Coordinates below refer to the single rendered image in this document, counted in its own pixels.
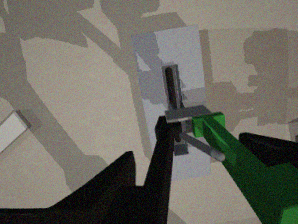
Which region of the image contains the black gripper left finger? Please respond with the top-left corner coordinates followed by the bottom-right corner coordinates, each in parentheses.
top-left (0, 151), bottom-right (136, 224)

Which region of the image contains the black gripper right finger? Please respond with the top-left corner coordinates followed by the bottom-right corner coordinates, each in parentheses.
top-left (238, 132), bottom-right (298, 169)

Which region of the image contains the grey rectangular plate with narrow slot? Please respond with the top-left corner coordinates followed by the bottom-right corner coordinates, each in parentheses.
top-left (130, 24), bottom-right (212, 181)

